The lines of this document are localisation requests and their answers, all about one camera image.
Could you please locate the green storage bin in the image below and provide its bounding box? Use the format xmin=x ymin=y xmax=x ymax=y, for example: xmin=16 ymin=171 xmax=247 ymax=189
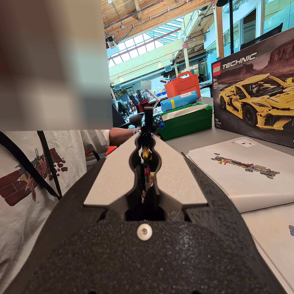
xmin=158 ymin=102 xmax=213 ymax=141

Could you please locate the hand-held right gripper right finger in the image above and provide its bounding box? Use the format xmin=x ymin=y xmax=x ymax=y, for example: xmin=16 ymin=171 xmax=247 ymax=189
xmin=150 ymin=134 xmax=208 ymax=214

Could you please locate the person's white shirt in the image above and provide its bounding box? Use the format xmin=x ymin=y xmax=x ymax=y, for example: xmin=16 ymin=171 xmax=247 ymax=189
xmin=0 ymin=130 xmax=111 ymax=294

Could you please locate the black monitor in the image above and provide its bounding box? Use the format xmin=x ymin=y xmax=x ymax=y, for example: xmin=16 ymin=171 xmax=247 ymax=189
xmin=240 ymin=23 xmax=284 ymax=50

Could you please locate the yellow car lego box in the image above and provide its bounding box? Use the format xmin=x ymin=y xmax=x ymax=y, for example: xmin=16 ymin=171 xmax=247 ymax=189
xmin=211 ymin=27 xmax=294 ymax=148

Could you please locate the open lego instruction booklet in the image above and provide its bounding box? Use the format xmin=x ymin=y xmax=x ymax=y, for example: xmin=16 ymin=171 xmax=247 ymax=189
xmin=181 ymin=137 xmax=294 ymax=294

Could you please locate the blue wrapped roll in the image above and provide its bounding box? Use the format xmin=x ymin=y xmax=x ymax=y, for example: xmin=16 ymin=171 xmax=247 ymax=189
xmin=160 ymin=90 xmax=198 ymax=112

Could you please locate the orange felt bag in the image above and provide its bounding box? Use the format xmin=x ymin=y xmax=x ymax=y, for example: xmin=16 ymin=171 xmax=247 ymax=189
xmin=164 ymin=71 xmax=201 ymax=99

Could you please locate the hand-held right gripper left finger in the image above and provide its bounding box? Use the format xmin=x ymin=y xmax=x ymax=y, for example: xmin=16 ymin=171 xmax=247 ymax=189
xmin=84 ymin=133 xmax=145 ymax=221

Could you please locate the person's left forearm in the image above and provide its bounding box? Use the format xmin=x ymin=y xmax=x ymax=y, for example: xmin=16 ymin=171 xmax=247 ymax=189
xmin=109 ymin=127 xmax=139 ymax=147

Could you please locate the grey lego car chassis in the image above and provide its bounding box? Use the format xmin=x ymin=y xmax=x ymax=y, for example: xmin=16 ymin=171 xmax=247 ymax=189
xmin=138 ymin=107 xmax=165 ymax=202

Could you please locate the black armchair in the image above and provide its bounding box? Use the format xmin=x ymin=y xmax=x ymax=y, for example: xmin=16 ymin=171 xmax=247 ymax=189
xmin=112 ymin=104 xmax=143 ymax=129

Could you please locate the black lanyard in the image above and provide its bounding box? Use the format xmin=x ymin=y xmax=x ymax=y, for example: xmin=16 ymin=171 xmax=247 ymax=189
xmin=0 ymin=131 xmax=63 ymax=200

